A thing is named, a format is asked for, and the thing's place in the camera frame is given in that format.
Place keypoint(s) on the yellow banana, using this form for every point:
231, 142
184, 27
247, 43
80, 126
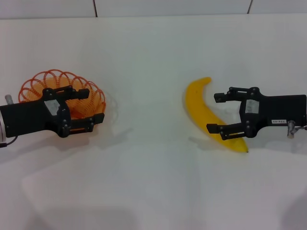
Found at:
197, 103

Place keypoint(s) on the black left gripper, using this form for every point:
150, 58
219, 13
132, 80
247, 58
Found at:
26, 117

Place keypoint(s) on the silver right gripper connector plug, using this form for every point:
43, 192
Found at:
291, 129

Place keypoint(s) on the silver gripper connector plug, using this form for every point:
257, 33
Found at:
291, 129
9, 99

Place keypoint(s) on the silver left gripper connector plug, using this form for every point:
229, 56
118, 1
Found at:
9, 99

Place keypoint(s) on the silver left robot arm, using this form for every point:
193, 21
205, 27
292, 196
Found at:
1, 127

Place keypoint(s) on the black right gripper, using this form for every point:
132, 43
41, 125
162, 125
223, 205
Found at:
280, 109

